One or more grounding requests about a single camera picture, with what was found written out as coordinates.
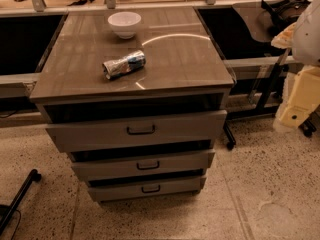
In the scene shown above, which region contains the white bowl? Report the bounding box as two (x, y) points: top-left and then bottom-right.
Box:
(108, 11), (141, 39)

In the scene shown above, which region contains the grey drawer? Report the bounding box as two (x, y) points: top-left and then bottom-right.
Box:
(88, 176), (206, 202)
(47, 110), (227, 153)
(71, 149), (215, 181)

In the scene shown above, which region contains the grey drawer cabinet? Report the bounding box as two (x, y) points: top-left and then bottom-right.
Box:
(30, 7), (233, 188)

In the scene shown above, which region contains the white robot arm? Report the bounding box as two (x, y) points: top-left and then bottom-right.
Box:
(271, 0), (320, 133)

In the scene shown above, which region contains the black rolling side table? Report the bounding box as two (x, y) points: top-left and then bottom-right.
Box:
(223, 1), (318, 151)

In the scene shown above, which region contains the crushed silver blue can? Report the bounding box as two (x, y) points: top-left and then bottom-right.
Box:
(102, 50), (146, 80)

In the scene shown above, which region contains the black VR headset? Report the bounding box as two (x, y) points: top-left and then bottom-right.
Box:
(261, 0), (310, 30)

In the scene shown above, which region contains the black stand leg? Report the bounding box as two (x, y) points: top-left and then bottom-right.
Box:
(0, 169), (41, 235)

